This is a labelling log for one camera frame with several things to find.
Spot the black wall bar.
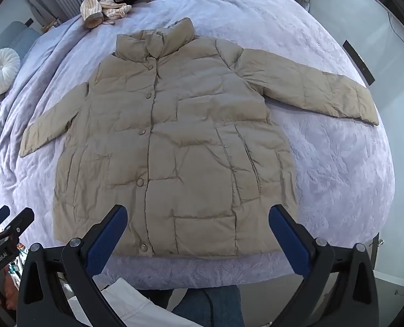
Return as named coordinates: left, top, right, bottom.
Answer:
left=343, top=40, right=375, bottom=86

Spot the lavender fleece blanket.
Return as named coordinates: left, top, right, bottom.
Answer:
left=0, top=0, right=396, bottom=290

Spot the black wall cable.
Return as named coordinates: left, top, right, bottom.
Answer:
left=387, top=10, right=404, bottom=47

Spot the person's blue jeans leg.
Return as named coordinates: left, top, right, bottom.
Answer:
left=170, top=285, right=242, bottom=327

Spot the person's left hand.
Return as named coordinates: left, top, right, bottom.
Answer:
left=0, top=270, right=20, bottom=313

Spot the person's white garment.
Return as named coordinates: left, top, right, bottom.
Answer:
left=100, top=277, right=176, bottom=327

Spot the white round cushion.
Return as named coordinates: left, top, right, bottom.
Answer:
left=0, top=48, right=21, bottom=96

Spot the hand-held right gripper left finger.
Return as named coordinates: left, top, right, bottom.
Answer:
left=17, top=204, right=129, bottom=327

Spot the blue-grey sofa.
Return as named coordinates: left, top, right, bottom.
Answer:
left=0, top=20, right=43, bottom=75

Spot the beige puffer jacket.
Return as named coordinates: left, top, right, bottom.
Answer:
left=19, top=17, right=380, bottom=258

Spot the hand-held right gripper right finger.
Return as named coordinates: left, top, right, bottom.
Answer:
left=268, top=204, right=380, bottom=327

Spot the striped cream clothes pile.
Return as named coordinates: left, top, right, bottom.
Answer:
left=80, top=0, right=145, bottom=30

